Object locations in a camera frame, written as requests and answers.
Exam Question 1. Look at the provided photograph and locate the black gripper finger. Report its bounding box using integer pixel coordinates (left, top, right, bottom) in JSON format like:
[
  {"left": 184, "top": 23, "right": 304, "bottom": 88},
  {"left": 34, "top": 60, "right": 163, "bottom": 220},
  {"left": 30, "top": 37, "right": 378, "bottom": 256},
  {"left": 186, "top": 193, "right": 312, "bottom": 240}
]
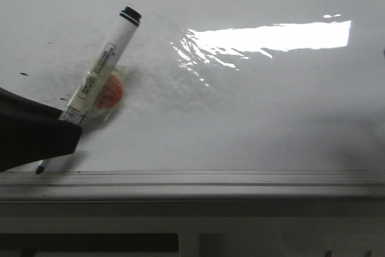
[{"left": 1, "top": 88, "right": 82, "bottom": 172}]

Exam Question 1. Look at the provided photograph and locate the white black whiteboard marker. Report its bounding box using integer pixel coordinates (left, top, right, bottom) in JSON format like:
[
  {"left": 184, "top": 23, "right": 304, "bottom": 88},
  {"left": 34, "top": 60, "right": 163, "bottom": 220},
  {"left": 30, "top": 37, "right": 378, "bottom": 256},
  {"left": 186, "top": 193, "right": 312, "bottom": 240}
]
[{"left": 35, "top": 6, "right": 143, "bottom": 175}]

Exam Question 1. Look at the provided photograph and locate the red round magnet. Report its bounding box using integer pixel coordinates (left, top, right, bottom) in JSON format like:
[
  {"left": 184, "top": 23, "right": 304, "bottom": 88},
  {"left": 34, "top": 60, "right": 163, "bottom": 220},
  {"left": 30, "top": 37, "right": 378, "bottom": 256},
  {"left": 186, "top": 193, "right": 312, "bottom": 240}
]
[{"left": 87, "top": 65, "right": 129, "bottom": 122}]

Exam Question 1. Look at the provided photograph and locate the white whiteboard with aluminium frame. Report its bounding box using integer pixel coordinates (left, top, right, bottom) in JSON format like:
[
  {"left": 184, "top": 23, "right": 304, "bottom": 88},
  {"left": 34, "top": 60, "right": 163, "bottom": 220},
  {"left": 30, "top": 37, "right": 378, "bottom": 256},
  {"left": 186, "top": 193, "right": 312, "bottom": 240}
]
[{"left": 1, "top": 0, "right": 384, "bottom": 202}]

